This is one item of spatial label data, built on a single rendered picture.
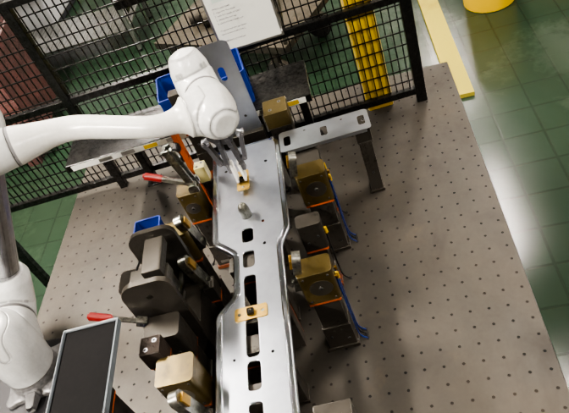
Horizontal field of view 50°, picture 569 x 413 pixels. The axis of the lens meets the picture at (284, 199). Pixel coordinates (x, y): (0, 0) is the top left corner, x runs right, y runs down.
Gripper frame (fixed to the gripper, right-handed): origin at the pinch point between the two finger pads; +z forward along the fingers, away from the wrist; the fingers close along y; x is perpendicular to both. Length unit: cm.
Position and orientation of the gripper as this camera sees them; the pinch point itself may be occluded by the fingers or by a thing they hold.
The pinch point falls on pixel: (238, 170)
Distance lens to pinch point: 179.9
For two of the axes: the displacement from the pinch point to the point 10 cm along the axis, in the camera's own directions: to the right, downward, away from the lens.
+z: 2.9, 6.8, 6.8
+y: 9.5, -2.6, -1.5
